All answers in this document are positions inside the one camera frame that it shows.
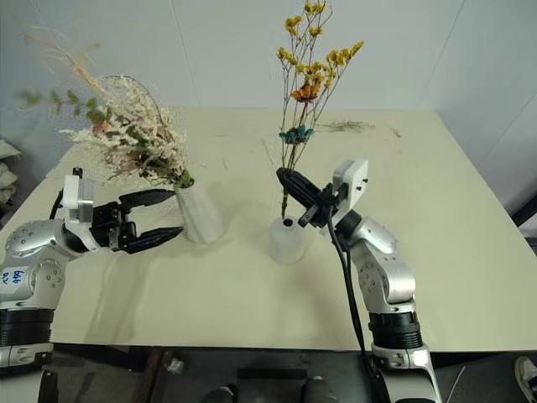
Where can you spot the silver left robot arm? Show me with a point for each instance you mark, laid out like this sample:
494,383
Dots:
40,275

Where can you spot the loose dried green sprig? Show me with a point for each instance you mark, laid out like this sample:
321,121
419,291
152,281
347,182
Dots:
346,126

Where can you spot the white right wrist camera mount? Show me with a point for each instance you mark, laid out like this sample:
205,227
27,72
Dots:
354,180

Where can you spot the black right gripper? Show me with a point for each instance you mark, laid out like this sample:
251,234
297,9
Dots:
325,207

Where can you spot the white ribbed vase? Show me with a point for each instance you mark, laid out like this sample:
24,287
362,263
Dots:
200,214

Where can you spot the white pink dried flower bouquet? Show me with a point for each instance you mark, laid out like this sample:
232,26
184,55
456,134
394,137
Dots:
126,126

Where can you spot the yellow dried flower bouquet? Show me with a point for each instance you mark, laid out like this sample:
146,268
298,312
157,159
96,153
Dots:
308,80

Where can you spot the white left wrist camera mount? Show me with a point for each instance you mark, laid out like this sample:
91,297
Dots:
77,197

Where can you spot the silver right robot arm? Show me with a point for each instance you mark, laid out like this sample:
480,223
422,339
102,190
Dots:
388,285

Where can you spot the white sneaker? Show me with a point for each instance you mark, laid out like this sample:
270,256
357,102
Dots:
528,375

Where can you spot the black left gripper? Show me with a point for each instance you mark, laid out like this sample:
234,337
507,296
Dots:
107,224

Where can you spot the pale cloth bundle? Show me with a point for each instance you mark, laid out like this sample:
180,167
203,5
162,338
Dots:
7,168

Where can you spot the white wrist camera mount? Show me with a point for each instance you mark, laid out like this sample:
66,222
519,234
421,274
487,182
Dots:
354,180
77,197

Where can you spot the small loose dried twig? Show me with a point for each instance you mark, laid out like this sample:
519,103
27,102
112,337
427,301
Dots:
394,131

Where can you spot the white smooth cylindrical vase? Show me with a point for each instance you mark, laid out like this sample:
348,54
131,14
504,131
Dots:
287,243

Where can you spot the dark metal stand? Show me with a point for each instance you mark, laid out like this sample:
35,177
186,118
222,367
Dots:
524,218

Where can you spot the dark rounded shape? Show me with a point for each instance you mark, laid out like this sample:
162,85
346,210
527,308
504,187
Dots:
319,390
218,395

